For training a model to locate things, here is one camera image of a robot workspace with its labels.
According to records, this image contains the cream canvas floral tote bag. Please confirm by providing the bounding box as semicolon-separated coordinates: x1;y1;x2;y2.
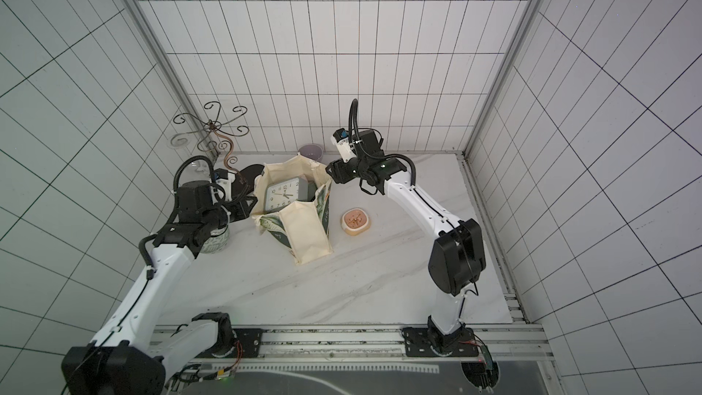
250;155;333;265

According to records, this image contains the purple ceramic bowl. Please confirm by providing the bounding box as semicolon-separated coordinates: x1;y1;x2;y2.
298;144;324;161

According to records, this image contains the green patterned coaster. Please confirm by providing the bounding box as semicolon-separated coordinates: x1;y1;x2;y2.
200;226;230;254

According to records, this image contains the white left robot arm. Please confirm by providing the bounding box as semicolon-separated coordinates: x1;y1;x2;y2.
61;176;243;394

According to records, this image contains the metal jewelry tree stand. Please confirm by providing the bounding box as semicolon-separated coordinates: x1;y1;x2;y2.
172;101;264;198

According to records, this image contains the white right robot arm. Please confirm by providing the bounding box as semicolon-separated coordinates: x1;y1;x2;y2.
327;127;486;357

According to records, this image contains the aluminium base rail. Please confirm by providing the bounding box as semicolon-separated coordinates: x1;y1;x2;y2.
190;324;555;374

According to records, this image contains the green rectangular alarm clock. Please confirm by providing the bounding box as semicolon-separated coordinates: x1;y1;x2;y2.
297;177;317;202

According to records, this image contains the orange rounded alarm clock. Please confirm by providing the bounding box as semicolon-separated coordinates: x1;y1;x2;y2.
340;208;371;236

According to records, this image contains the grey square alarm clock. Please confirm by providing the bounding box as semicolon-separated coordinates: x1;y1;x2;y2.
264;177;307;213

